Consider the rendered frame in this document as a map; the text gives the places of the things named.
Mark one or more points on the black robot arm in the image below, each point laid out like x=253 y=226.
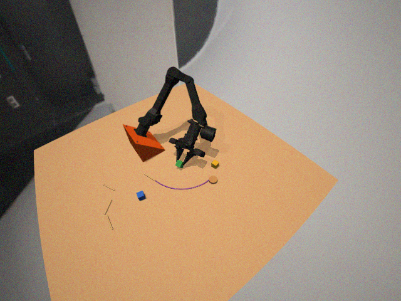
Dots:
x=153 y=116

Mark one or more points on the round wooden button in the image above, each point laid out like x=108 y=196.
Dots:
x=213 y=180

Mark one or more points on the small blue cube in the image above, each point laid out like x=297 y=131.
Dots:
x=140 y=195

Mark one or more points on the small yellow block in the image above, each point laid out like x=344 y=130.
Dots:
x=215 y=164

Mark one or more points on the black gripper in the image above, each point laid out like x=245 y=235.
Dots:
x=192 y=152

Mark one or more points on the green block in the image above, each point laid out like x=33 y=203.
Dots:
x=179 y=164

